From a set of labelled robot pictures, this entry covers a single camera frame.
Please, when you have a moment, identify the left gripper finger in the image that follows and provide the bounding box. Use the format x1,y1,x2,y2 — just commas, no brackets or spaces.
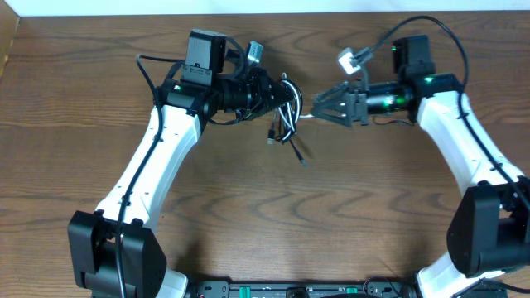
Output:
264,93,295,113
267,78,294,99

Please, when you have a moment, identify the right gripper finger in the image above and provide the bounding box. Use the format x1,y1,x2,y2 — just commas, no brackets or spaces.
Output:
311,106,352,127
311,82,349,112

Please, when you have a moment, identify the black usb cable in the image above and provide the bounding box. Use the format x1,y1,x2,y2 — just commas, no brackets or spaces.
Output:
267,76,310,167

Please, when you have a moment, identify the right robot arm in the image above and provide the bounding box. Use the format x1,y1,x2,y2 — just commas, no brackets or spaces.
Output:
311,36,529,297

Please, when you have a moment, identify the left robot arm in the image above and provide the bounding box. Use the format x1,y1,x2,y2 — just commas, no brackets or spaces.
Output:
67,29,301,298

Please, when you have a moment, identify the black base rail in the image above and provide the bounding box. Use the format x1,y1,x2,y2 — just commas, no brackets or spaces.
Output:
184,277,422,298

